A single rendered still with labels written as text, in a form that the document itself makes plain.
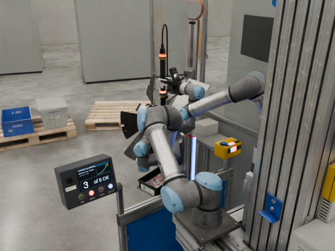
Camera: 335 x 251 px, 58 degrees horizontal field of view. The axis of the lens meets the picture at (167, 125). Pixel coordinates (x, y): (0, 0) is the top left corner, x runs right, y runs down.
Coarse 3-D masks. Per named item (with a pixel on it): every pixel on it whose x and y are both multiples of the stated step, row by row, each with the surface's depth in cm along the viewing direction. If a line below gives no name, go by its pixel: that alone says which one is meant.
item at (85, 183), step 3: (84, 180) 144; (87, 180) 145; (81, 183) 143; (84, 183) 144; (87, 183) 145; (90, 183) 146; (81, 186) 143; (84, 186) 144; (87, 186) 145; (90, 186) 146; (81, 189) 143; (84, 189) 144
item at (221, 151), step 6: (228, 138) 211; (234, 138) 211; (216, 144) 204; (228, 144) 202; (234, 144) 203; (216, 150) 206; (222, 150) 200; (240, 150) 208; (222, 156) 202; (228, 156) 203
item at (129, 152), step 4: (140, 132) 216; (136, 136) 216; (140, 136) 215; (136, 140) 215; (132, 144) 214; (128, 148) 214; (132, 148) 214; (152, 148) 213; (124, 152) 215; (128, 152) 214; (132, 152) 213; (152, 152) 212; (128, 156) 213; (132, 156) 212; (136, 156) 211
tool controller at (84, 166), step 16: (80, 160) 152; (96, 160) 148; (64, 176) 139; (80, 176) 143; (96, 176) 147; (112, 176) 152; (64, 192) 139; (80, 192) 143; (96, 192) 148; (112, 192) 152
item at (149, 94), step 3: (153, 75) 234; (153, 78) 232; (150, 81) 238; (153, 81) 230; (150, 84) 237; (153, 84) 228; (150, 87) 235; (153, 87) 227; (147, 90) 245; (150, 90) 234; (147, 93) 245; (150, 93) 234; (150, 96) 236; (150, 99) 237
